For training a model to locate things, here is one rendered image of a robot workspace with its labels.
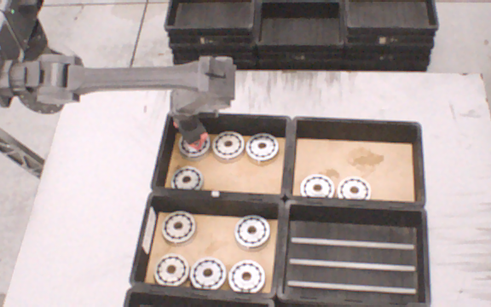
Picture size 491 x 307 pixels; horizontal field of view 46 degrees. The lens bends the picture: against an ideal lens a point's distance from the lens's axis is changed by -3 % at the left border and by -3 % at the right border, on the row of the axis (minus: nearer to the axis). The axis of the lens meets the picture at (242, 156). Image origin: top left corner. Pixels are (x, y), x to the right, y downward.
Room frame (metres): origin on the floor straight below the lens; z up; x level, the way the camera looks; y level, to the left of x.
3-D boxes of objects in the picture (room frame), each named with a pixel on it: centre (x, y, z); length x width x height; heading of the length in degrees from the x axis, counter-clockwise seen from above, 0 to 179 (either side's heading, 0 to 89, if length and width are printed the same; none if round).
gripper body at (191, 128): (1.13, 0.15, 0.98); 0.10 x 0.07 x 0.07; 24
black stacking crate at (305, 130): (0.94, -0.33, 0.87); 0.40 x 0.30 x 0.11; 77
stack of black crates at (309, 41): (2.01, -0.35, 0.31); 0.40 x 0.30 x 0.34; 79
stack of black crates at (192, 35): (2.09, 0.05, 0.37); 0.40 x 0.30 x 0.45; 79
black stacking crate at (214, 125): (1.03, 0.06, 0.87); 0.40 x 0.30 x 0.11; 77
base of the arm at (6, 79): (0.95, 0.49, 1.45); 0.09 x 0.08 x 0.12; 169
